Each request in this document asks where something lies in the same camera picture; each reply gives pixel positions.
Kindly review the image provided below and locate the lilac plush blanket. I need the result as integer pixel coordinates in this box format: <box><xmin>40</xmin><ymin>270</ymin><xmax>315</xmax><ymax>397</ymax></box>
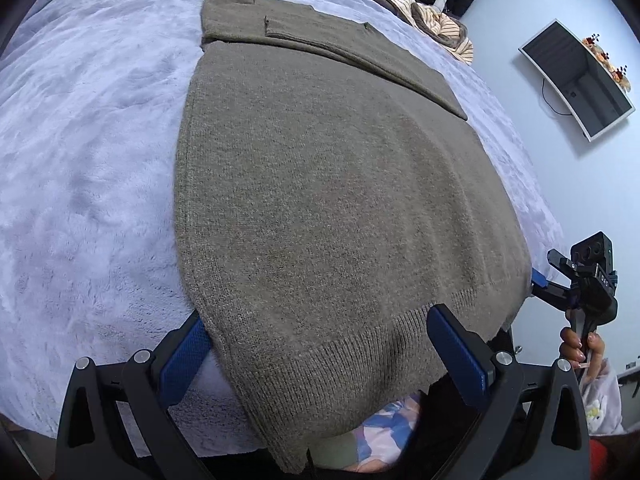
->
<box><xmin>0</xmin><ymin>0</ymin><xmax>566</xmax><ymax>456</ymax></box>

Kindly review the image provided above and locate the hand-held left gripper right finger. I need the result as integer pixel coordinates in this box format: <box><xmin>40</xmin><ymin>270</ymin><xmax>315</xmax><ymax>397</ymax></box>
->
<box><xmin>424</xmin><ymin>302</ymin><xmax>593</xmax><ymax>480</ymax></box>

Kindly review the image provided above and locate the olive brown knit sweater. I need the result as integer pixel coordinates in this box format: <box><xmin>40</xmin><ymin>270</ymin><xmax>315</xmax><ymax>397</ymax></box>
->
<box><xmin>174</xmin><ymin>0</ymin><xmax>533</xmax><ymax>475</ymax></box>

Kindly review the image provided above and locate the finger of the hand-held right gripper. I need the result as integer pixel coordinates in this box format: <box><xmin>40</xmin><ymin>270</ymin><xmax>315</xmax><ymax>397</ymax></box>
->
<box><xmin>546</xmin><ymin>249</ymin><xmax>581</xmax><ymax>281</ymax></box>
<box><xmin>530</xmin><ymin>267</ymin><xmax>576</xmax><ymax>312</ymax></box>

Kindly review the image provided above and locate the black monitor cable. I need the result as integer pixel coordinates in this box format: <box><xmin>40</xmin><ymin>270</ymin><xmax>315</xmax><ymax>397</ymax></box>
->
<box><xmin>541</xmin><ymin>77</ymin><xmax>574</xmax><ymax>117</ymax></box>

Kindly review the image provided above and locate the person's right forearm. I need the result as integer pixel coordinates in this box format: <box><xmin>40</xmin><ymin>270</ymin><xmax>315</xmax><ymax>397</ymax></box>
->
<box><xmin>581</xmin><ymin>357</ymin><xmax>627</xmax><ymax>436</ymax></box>

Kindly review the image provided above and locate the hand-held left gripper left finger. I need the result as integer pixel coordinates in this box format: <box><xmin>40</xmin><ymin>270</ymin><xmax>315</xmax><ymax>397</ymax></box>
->
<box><xmin>55</xmin><ymin>311</ymin><xmax>214</xmax><ymax>480</ymax></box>

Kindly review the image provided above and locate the person's right hand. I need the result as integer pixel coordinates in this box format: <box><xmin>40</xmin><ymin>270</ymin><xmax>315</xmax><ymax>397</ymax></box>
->
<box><xmin>558</xmin><ymin>326</ymin><xmax>607</xmax><ymax>382</ymax></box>

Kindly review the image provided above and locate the artificial flower garland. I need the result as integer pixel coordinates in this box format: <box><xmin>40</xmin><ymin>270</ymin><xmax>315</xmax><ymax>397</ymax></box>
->
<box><xmin>581</xmin><ymin>32</ymin><xmax>632</xmax><ymax>94</ymax></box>

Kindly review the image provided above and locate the floral print clothing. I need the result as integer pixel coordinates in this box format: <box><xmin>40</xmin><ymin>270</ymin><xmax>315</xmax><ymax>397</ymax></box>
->
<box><xmin>314</xmin><ymin>392</ymin><xmax>425</xmax><ymax>473</ymax></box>

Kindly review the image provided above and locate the white framed curved monitor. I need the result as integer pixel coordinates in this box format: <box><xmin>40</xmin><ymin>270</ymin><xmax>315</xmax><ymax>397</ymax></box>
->
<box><xmin>518</xmin><ymin>19</ymin><xmax>636</xmax><ymax>142</ymax></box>

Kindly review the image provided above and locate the red cloth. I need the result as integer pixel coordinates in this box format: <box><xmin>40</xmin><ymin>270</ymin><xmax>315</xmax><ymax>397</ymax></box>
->
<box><xmin>589</xmin><ymin>437</ymin><xmax>623</xmax><ymax>480</ymax></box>

